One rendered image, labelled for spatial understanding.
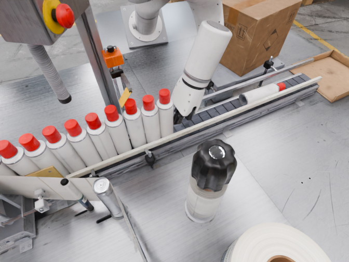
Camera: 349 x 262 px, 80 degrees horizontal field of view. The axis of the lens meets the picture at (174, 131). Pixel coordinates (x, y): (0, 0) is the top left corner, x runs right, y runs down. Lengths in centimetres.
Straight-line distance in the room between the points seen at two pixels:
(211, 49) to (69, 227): 60
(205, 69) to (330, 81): 82
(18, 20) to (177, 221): 56
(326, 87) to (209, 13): 77
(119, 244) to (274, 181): 52
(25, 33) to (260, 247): 59
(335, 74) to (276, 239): 101
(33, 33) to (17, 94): 77
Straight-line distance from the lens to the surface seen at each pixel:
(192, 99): 62
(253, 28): 98
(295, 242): 53
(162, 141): 71
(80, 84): 113
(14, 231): 68
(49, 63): 59
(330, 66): 140
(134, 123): 62
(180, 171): 69
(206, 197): 46
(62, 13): 44
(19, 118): 109
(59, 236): 69
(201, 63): 58
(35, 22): 45
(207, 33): 56
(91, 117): 58
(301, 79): 114
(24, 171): 68
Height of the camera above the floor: 149
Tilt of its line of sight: 52 degrees down
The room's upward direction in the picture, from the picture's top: straight up
